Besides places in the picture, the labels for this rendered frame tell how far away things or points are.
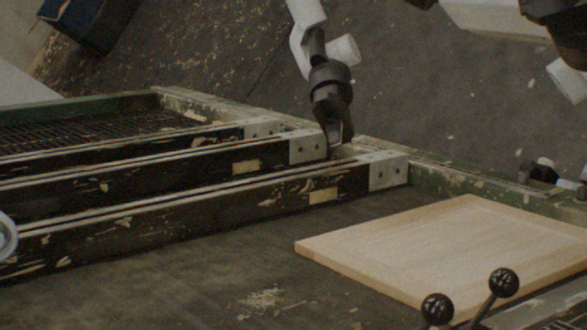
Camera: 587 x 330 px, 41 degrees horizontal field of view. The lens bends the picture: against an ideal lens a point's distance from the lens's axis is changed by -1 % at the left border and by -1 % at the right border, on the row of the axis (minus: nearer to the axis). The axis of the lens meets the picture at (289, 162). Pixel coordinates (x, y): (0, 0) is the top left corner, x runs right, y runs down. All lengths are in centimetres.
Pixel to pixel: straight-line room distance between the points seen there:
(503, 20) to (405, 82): 199
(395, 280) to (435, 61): 214
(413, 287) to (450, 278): 8
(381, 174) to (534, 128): 120
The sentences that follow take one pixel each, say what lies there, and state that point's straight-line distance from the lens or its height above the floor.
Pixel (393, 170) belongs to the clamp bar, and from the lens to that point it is 183.
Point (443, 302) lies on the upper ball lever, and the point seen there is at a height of 153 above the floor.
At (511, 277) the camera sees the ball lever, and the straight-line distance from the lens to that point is 98.
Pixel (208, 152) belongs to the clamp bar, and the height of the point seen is 122.
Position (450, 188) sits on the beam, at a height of 89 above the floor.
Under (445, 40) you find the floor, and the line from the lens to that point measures 338.
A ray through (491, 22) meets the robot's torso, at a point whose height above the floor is 129.
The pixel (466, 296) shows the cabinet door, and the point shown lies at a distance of 125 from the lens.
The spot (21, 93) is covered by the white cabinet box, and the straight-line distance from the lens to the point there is 497.
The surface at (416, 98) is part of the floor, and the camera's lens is 328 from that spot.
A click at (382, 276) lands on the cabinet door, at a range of 130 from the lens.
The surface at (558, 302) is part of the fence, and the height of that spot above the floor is 120.
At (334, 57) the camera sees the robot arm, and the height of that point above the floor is 128.
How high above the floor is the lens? 225
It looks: 39 degrees down
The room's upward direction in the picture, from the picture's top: 54 degrees counter-clockwise
